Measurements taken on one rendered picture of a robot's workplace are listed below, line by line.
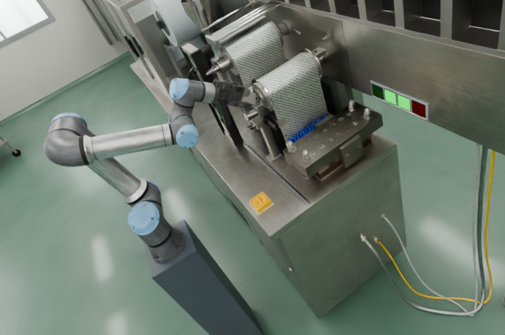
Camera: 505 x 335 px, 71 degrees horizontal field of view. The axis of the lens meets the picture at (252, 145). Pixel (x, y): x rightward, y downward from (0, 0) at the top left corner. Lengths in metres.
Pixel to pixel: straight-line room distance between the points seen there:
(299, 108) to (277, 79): 0.17
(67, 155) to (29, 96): 5.84
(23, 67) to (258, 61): 5.64
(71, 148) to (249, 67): 0.80
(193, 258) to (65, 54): 5.68
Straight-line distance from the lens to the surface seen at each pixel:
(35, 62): 6.87
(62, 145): 1.22
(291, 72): 1.43
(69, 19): 6.74
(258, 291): 2.34
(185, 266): 1.52
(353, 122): 1.52
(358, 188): 1.55
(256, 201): 1.47
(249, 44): 1.57
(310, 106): 1.52
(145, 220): 1.38
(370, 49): 1.32
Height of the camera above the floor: 1.99
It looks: 38 degrees down
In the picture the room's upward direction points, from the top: 24 degrees counter-clockwise
